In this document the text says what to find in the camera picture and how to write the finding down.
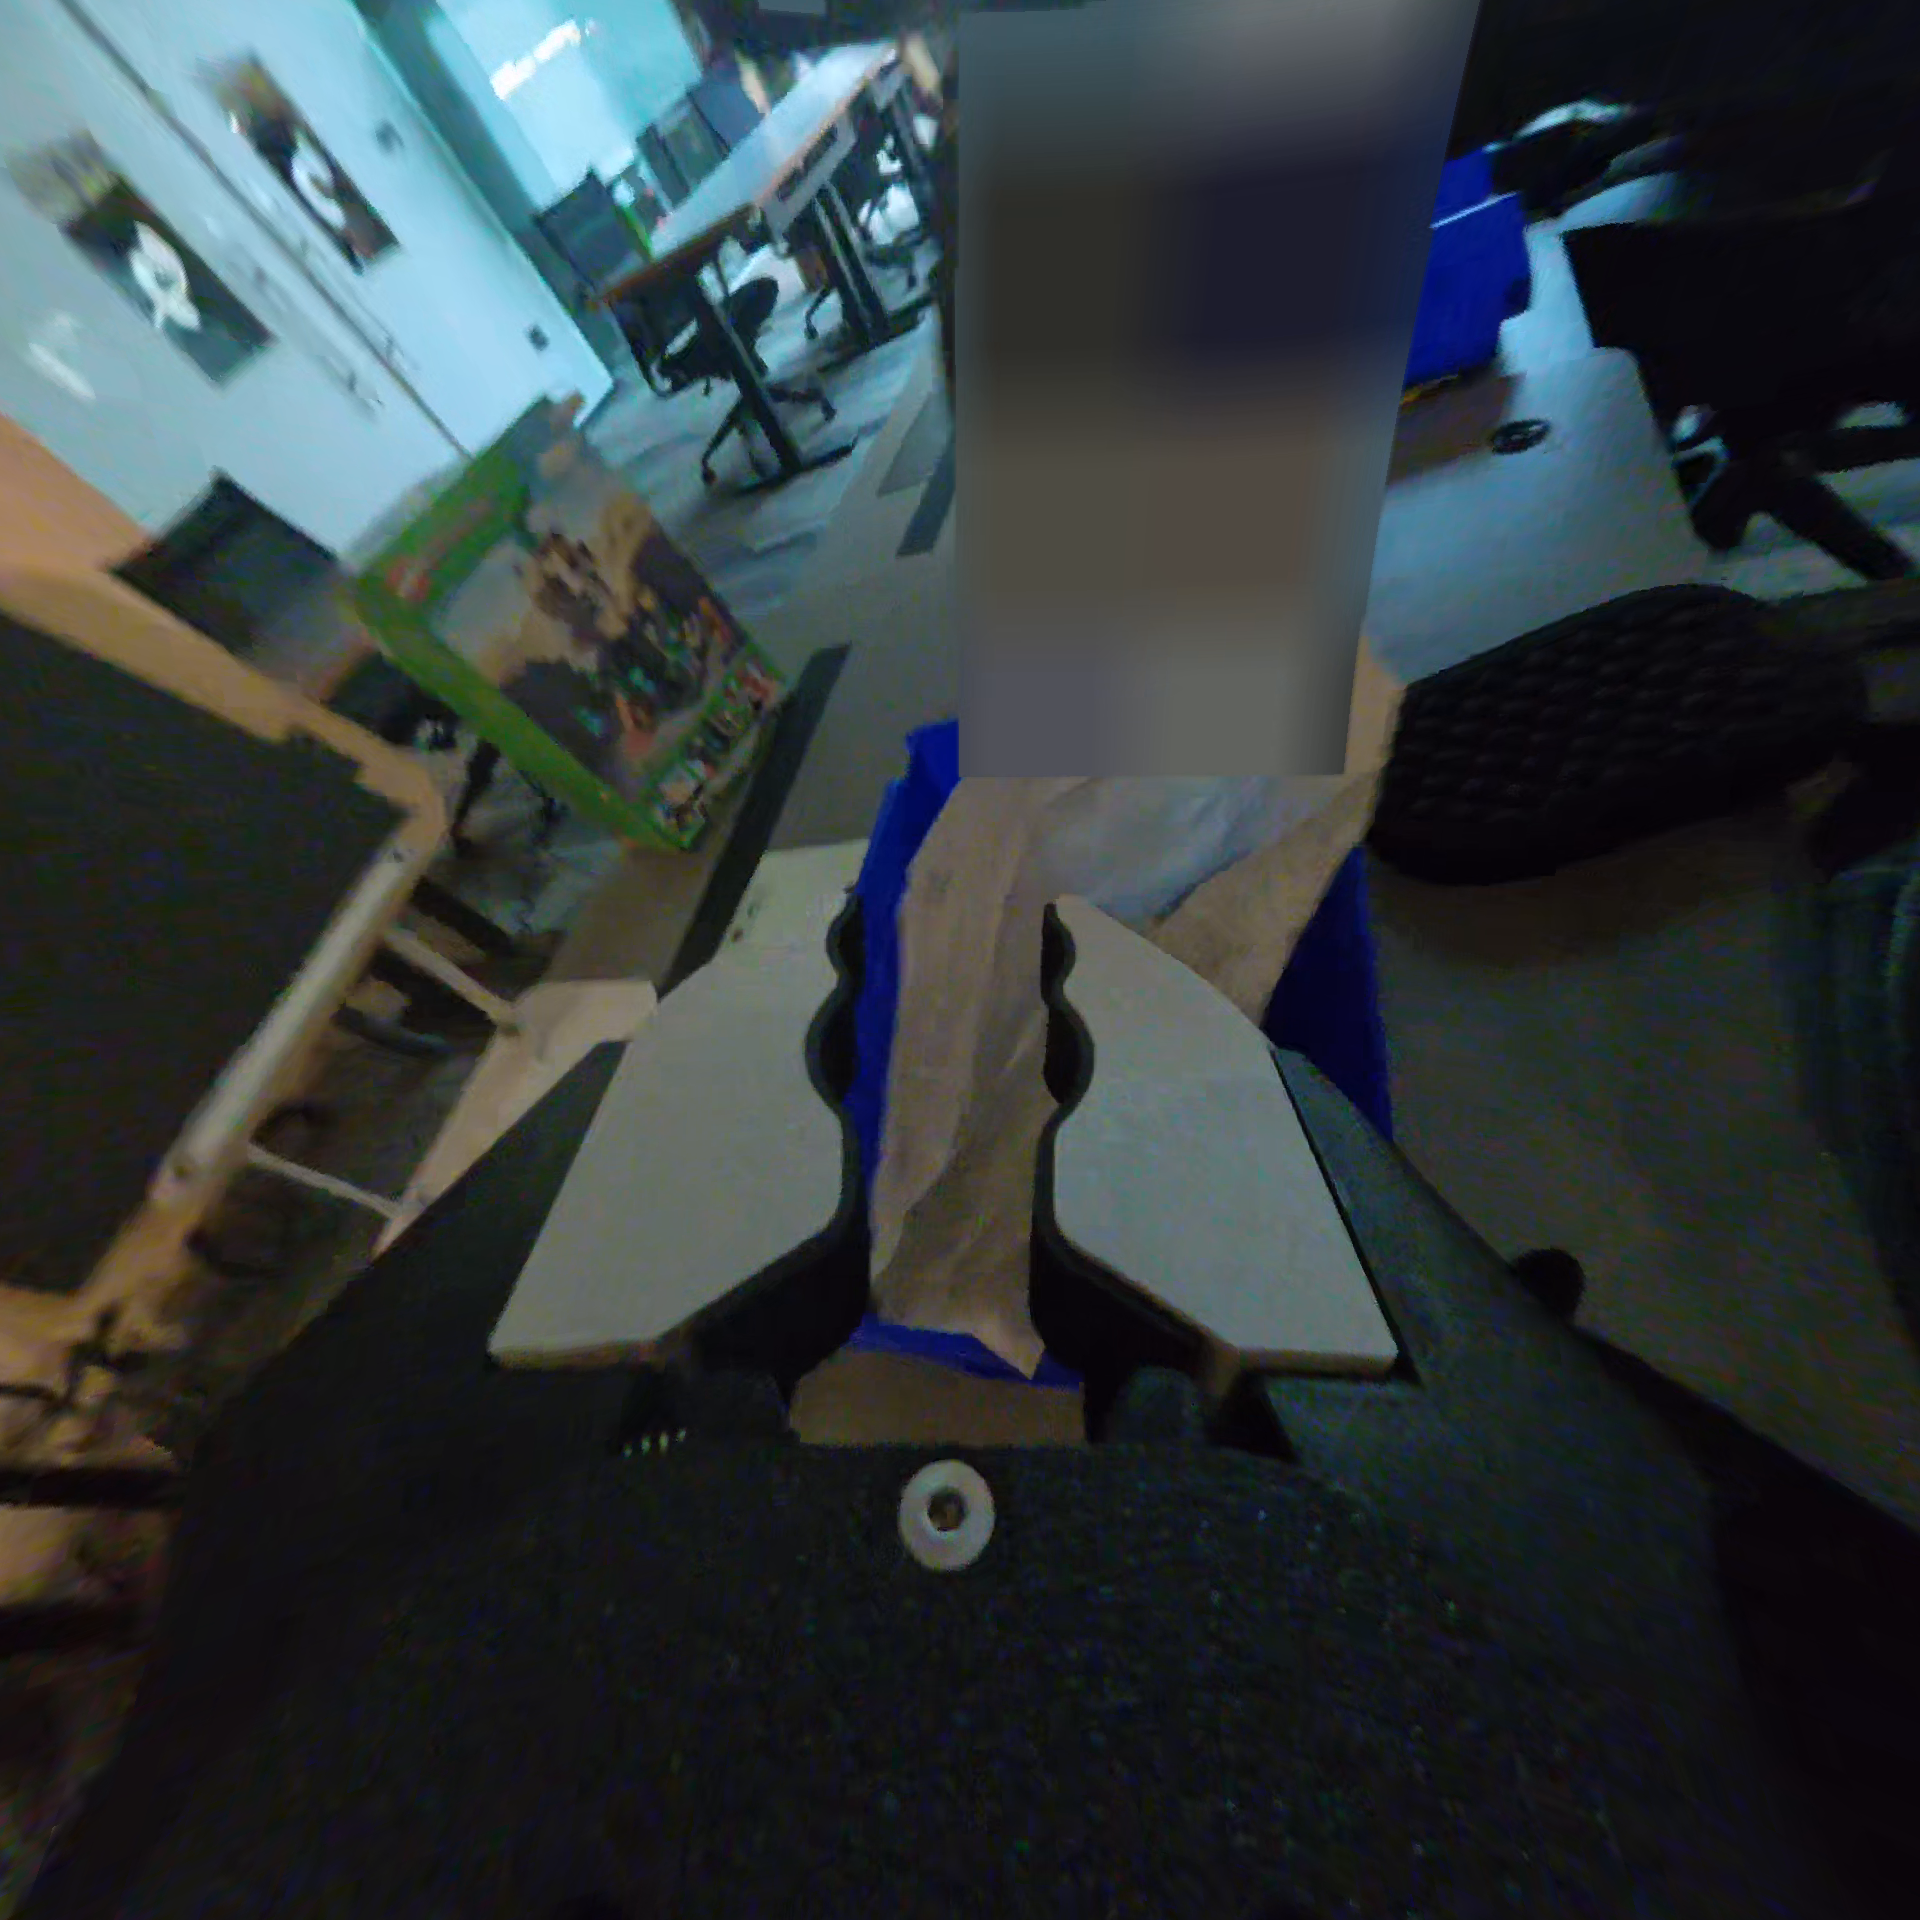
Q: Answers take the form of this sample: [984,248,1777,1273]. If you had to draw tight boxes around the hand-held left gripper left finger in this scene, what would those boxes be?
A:
[489,896,873,1370]

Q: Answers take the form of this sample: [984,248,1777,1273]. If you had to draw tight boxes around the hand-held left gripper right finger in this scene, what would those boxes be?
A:
[1035,896,1400,1378]

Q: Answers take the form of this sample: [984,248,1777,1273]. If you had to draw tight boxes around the blue plastic bin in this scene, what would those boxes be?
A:
[1400,152,1535,394]
[838,720,1397,1390]

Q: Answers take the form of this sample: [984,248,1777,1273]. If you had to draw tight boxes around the pale grey desk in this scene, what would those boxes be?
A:
[1381,171,1712,676]

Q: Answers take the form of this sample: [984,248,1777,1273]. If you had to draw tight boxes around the green toy set box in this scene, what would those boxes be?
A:
[343,398,788,856]

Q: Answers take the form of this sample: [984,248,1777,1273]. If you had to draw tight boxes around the black textured pad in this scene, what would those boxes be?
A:
[1371,586,1870,888]

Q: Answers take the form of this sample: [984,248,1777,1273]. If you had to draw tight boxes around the black office chair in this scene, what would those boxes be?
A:
[1558,89,1920,587]
[645,278,840,489]

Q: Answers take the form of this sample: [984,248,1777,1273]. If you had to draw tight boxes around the long office table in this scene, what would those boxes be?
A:
[599,38,953,489]

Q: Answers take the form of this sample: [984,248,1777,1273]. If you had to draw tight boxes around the wall poster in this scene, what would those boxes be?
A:
[201,54,399,272]
[7,136,279,384]

